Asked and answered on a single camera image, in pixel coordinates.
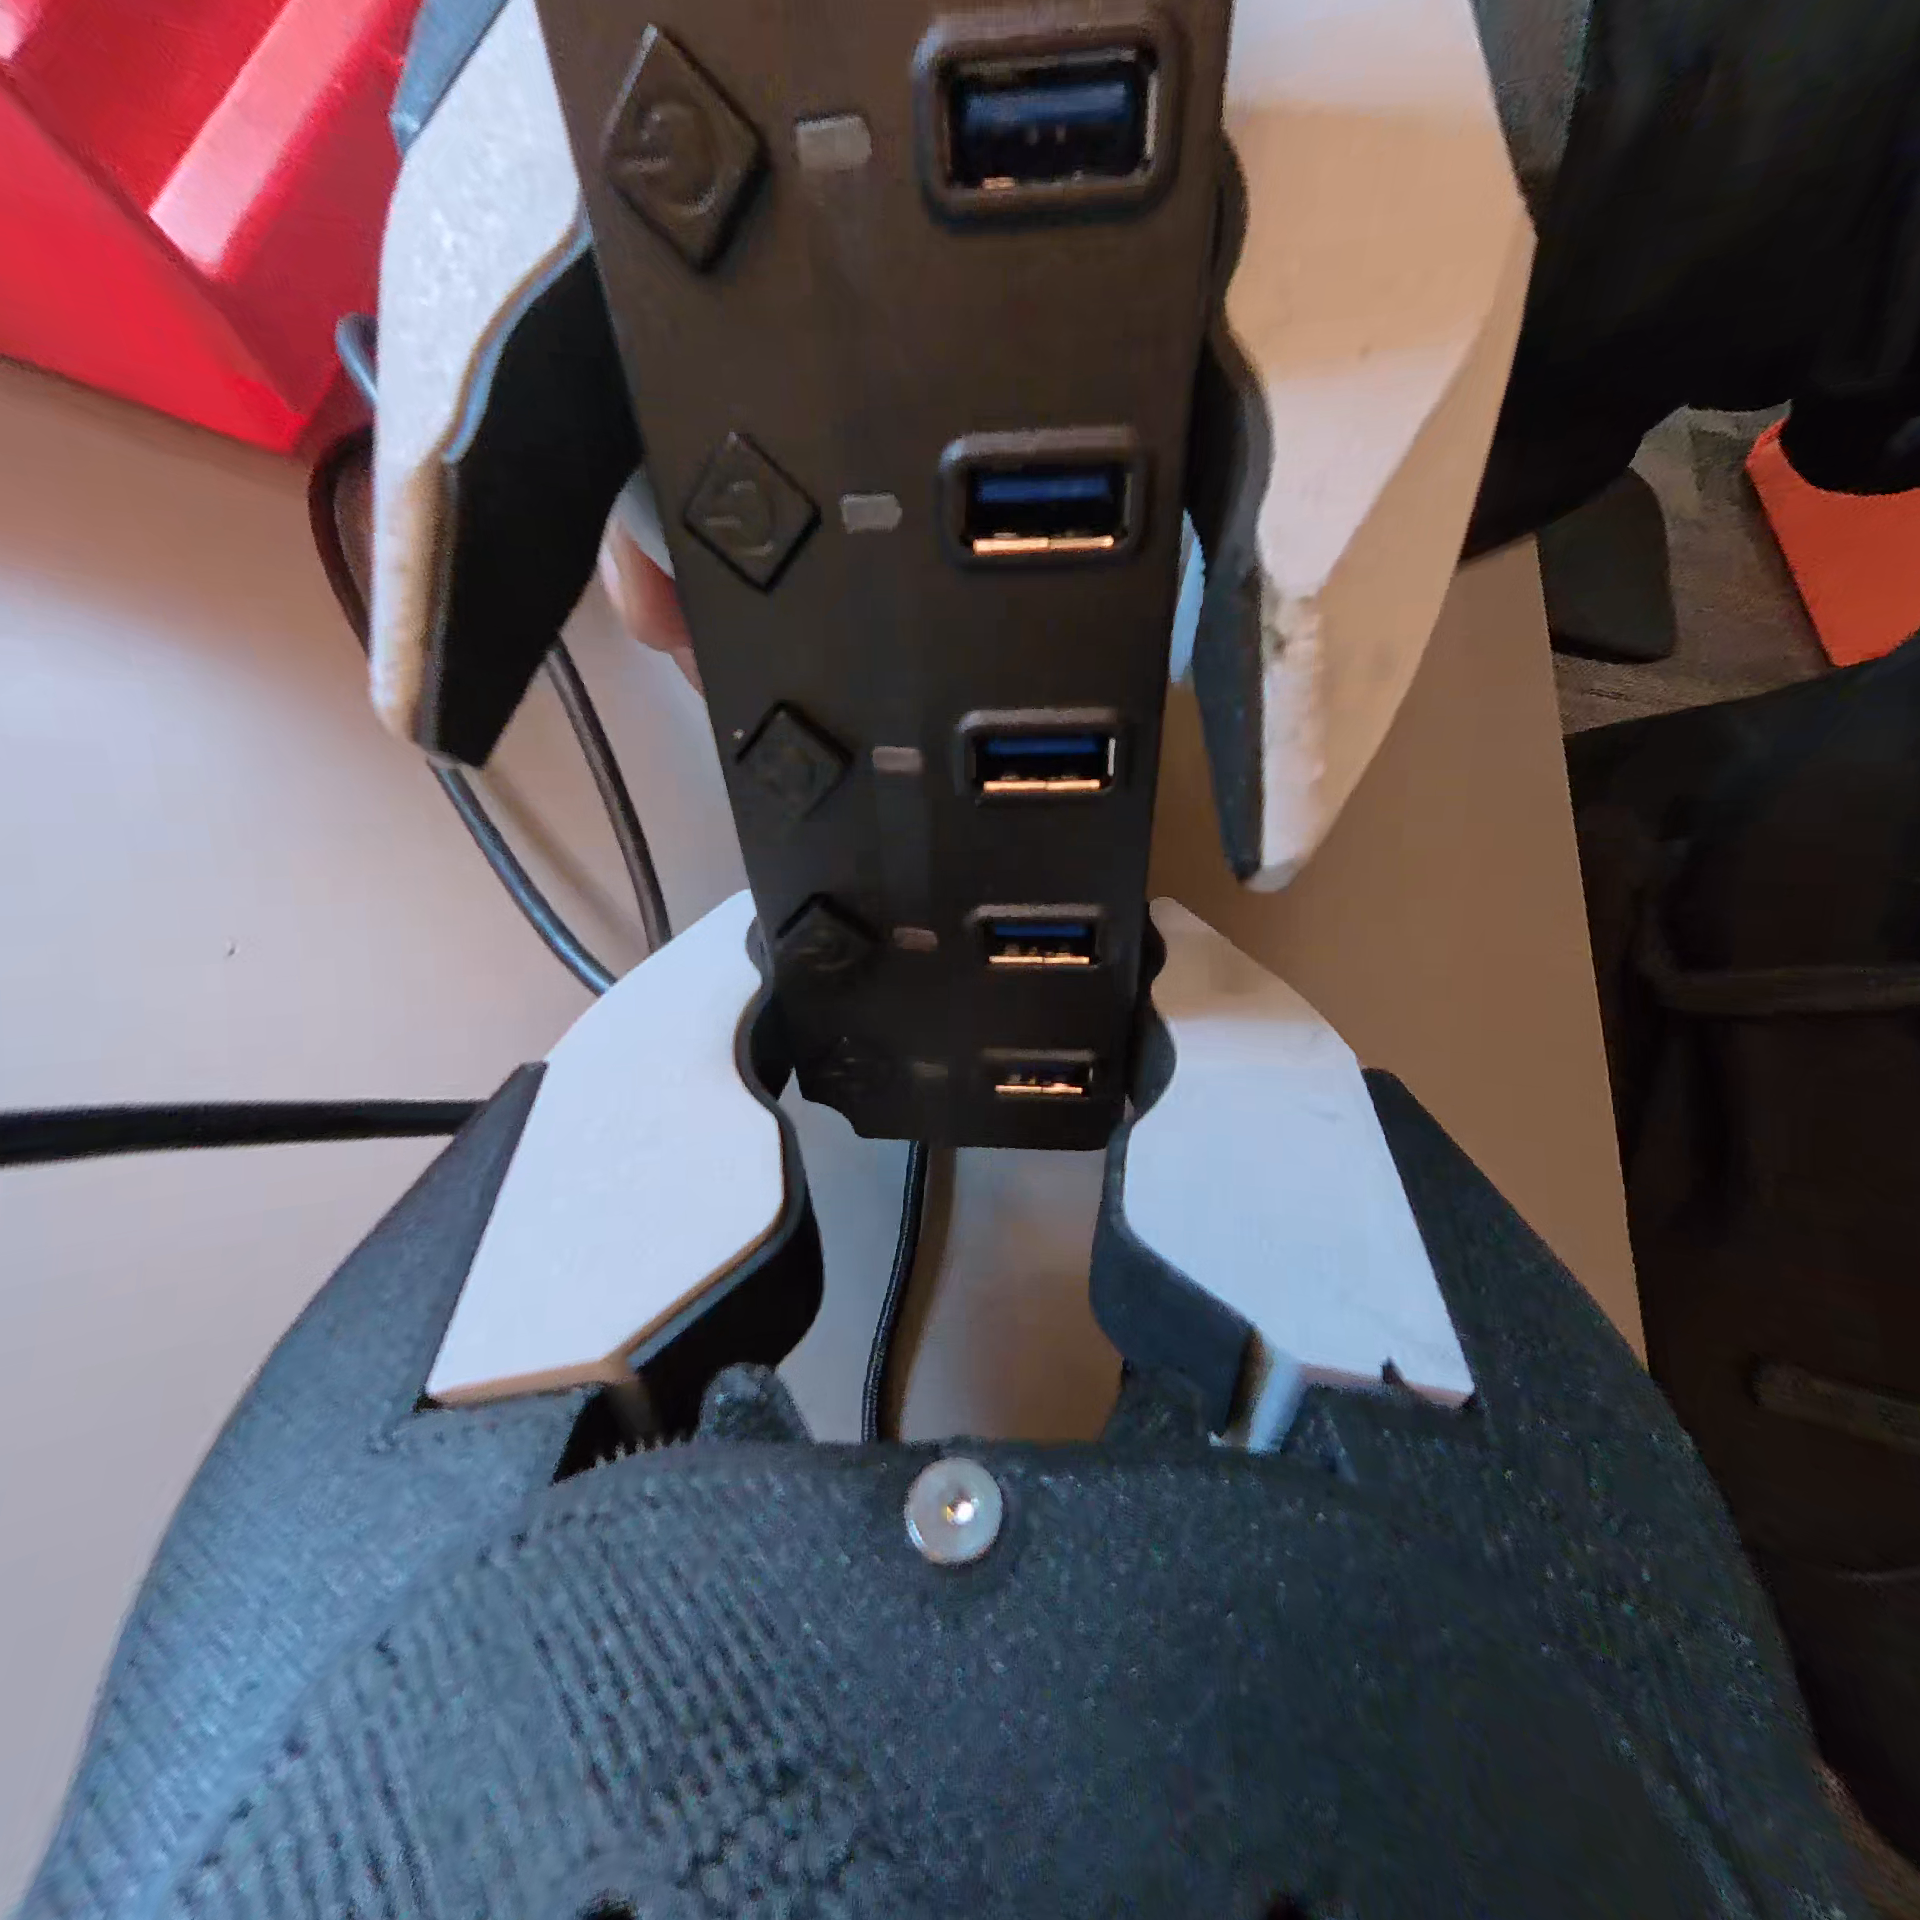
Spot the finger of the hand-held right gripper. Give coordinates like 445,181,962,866
368,0,677,771
1184,0,1546,896

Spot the thick black hub cable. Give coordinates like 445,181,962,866
0,306,673,1172

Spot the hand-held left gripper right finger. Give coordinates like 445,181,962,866
1089,896,1480,1455

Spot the black usb hub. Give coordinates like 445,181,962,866
537,0,1239,1155

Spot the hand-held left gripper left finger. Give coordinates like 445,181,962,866
423,890,827,1445

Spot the orange object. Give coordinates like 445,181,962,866
1745,416,1920,672

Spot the person's right forearm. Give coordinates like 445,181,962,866
1591,0,1920,489

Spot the red plastic bin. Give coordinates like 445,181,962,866
0,0,437,460

